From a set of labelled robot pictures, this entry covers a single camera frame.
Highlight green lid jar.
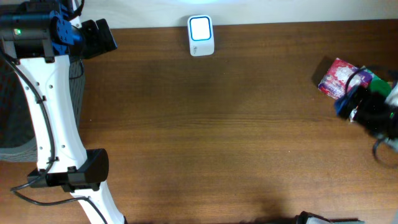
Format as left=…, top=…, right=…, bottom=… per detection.
left=368, top=78, right=392, bottom=97

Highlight red purple snack pack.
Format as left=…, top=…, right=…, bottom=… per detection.
left=318, top=58, right=370, bottom=100

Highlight small green tissue pack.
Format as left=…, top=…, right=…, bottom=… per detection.
left=359, top=66, right=376, bottom=82

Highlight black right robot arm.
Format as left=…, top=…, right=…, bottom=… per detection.
left=335, top=85, right=397, bottom=169

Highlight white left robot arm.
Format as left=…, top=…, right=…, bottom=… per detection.
left=1, top=1, right=126, bottom=223

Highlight white barcode scanner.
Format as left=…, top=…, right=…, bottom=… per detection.
left=187, top=15, right=215, bottom=57

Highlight grey plastic basket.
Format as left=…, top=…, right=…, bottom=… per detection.
left=1, top=59, right=85, bottom=162

